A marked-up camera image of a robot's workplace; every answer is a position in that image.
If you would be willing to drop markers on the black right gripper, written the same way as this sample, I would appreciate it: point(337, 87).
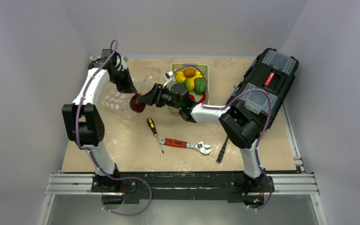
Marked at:
point(158, 95)

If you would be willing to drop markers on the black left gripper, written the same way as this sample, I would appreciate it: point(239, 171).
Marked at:
point(128, 87)

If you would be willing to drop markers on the dark red purple fruit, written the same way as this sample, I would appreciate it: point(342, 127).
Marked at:
point(135, 104)

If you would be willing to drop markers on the clear dotted zip top bag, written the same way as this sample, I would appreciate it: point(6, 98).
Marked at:
point(118, 103)

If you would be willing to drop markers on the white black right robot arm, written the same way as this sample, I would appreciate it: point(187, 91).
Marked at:
point(244, 119)

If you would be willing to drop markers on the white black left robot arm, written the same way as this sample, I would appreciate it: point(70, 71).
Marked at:
point(84, 125)

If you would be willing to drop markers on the yellow black screwdriver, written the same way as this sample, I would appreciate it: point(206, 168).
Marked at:
point(152, 127)

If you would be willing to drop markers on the yellow banana bunch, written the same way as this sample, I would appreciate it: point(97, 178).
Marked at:
point(179, 76)

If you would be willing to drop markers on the brown kiwi fruit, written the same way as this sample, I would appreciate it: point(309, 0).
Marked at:
point(189, 72)

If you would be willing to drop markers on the green bell pepper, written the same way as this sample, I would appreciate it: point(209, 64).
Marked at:
point(200, 85)

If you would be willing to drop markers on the red chili pepper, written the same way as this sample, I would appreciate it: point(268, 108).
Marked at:
point(203, 98)

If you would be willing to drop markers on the light green plastic basket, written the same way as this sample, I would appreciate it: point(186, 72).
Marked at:
point(204, 69)

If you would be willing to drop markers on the black hammer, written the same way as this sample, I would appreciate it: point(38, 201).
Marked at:
point(222, 151)

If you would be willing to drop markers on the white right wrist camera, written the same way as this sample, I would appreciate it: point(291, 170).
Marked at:
point(169, 76)

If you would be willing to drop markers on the red handled adjustable wrench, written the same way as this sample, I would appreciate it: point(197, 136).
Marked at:
point(200, 147)

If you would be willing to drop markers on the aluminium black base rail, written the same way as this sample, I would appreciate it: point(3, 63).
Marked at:
point(223, 186)

